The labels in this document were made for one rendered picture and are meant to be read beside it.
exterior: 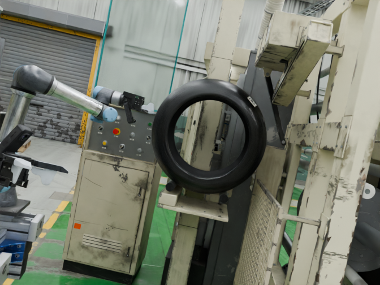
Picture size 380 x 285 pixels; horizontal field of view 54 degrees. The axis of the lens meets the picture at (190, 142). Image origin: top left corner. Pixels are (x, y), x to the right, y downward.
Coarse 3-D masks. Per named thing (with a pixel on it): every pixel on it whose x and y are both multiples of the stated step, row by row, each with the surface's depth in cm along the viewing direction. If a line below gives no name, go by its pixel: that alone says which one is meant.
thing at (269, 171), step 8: (272, 152) 215; (280, 152) 214; (264, 160) 215; (272, 160) 215; (280, 160) 214; (264, 168) 215; (272, 168) 215; (280, 168) 215; (256, 176) 216; (264, 176) 215; (272, 176) 215; (280, 176) 215; (256, 184) 216; (264, 184) 216; (272, 184) 215; (272, 192) 215
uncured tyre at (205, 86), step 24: (168, 96) 191; (192, 96) 186; (216, 96) 187; (240, 96) 185; (168, 120) 187; (264, 120) 190; (168, 144) 190; (264, 144) 188; (168, 168) 189; (192, 168) 216; (240, 168) 185; (216, 192) 191
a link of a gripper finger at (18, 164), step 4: (16, 160) 88; (20, 160) 88; (24, 160) 89; (16, 164) 87; (20, 164) 87; (24, 164) 87; (28, 164) 87; (12, 168) 91; (16, 168) 89; (20, 168) 87; (28, 168) 86; (16, 172) 88; (16, 176) 88; (12, 180) 89; (16, 180) 88
